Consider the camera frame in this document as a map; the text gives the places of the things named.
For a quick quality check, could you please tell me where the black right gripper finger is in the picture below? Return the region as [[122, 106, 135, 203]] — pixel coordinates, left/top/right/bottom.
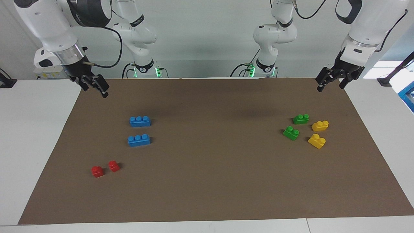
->
[[96, 74, 109, 98], [76, 76, 90, 92]]

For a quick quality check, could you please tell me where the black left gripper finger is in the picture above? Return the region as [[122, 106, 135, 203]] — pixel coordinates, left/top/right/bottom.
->
[[339, 72, 358, 90], [316, 67, 337, 93]]

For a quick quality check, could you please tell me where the blue three-stud toy brick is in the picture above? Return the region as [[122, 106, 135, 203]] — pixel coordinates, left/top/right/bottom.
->
[[127, 134, 151, 147], [129, 116, 151, 127]]

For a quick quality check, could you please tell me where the green two-stud toy brick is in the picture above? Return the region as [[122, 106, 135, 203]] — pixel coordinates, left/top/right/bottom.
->
[[283, 126, 300, 141], [292, 114, 310, 125]]

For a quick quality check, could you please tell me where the white device with yellow label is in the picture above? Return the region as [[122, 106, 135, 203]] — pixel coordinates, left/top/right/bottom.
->
[[34, 48, 70, 80]]

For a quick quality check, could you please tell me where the black stand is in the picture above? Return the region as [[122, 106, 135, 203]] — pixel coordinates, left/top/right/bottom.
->
[[377, 51, 414, 87]]

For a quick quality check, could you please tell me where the yellow two-stud toy brick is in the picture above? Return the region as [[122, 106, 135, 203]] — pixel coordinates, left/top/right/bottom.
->
[[308, 134, 326, 149], [311, 120, 329, 132]]

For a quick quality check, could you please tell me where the brown table mat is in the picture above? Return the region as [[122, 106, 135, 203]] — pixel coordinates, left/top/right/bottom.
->
[[18, 77, 414, 225]]

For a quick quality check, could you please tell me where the black base cable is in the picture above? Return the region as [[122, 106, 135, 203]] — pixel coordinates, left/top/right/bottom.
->
[[230, 49, 261, 78], [122, 62, 136, 79]]

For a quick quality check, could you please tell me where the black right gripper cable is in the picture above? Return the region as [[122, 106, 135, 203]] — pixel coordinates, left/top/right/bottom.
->
[[82, 26, 123, 69]]

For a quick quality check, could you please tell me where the blue metal frame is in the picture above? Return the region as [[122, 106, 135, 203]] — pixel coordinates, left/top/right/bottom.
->
[[398, 81, 414, 113]]

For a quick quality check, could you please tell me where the black clamp mount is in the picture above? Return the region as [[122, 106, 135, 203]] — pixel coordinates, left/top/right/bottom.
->
[[0, 69, 17, 89]]

